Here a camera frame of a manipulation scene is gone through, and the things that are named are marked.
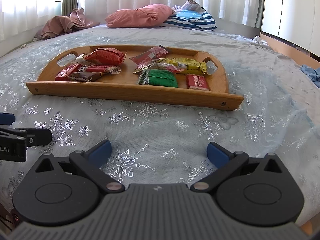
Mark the brown almond snack packet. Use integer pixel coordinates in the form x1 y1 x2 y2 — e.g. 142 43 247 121
67 72 104 82

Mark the red Biscoff biscuit packet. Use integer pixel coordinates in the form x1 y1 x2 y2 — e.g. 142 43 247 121
79 65 121 74

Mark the clear bag white candy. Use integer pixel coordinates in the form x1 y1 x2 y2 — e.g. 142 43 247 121
73 54 87 64

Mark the yellow snack packet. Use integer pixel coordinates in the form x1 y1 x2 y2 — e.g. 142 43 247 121
165 58 207 75

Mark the gold candy packet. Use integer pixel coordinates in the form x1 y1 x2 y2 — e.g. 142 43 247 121
133 57 166 74

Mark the green snack packet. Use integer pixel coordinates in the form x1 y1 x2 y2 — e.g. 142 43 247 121
138 69 178 88

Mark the red gold nut packet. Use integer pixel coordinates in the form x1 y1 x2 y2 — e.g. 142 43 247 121
83 48 126 66

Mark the pink rice cracker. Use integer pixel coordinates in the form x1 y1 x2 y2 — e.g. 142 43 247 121
148 62 185 73

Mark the long red snack stick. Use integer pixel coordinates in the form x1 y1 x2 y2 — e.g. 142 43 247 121
130 46 169 65

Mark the red rectangular snack bar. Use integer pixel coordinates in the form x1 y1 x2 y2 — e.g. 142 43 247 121
54 63 81 81

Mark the wooden serving tray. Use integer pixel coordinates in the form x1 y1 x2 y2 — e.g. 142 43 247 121
26 46 244 111

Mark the snowflake patterned bed sheet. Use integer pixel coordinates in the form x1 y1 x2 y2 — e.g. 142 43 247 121
1 27 319 224

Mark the brown crumpled cloth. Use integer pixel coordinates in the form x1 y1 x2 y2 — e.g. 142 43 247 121
33 8 100 41

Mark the crumpled clear plastic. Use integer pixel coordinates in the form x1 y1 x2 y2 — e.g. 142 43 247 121
253 35 268 46

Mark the blue clothes pile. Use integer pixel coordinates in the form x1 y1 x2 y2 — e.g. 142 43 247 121
300 64 320 88

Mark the blue striped pillow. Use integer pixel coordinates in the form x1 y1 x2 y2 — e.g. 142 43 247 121
161 0 216 30

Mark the pink pillow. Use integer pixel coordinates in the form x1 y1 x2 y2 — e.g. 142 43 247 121
105 4 172 28

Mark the wooden bed frame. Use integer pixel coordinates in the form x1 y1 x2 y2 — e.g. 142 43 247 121
260 33 320 69

